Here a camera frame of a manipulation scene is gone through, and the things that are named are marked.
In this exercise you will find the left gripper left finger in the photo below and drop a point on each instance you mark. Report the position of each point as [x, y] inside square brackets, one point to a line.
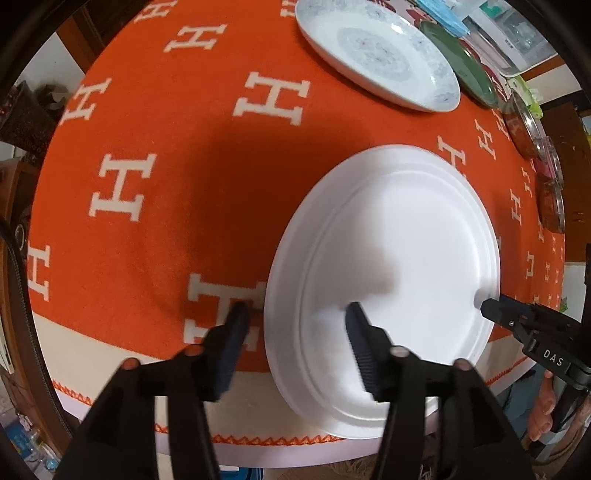
[116, 439]

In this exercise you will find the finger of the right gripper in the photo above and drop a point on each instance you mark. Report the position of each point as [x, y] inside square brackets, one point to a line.
[491, 311]
[512, 308]

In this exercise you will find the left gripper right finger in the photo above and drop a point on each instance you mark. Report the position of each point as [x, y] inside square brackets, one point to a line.
[475, 438]

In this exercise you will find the small steel bowl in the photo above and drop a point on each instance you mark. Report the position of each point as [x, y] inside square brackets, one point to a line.
[551, 206]

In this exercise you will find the large white plate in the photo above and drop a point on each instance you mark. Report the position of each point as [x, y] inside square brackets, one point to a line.
[401, 231]

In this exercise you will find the pink steel bowl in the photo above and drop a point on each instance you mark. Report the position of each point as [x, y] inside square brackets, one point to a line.
[548, 162]

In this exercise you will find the large steel bowl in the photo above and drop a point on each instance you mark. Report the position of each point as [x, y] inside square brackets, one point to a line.
[522, 127]

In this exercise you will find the green plate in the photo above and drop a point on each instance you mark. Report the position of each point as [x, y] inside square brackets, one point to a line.
[471, 74]

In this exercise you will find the blue patterned porcelain plate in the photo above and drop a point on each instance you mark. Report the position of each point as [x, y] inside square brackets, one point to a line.
[381, 52]

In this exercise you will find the person right hand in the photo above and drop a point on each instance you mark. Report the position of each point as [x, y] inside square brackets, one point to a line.
[540, 419]

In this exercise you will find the green tissue pack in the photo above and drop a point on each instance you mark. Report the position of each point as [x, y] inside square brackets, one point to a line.
[531, 98]

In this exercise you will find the white storage box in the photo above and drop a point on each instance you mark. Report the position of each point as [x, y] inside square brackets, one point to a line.
[511, 43]

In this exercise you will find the blue face mask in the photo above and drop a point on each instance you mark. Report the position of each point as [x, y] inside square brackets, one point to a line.
[443, 15]

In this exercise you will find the orange H pattern tablecloth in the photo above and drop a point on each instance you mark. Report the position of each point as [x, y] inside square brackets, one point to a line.
[179, 162]

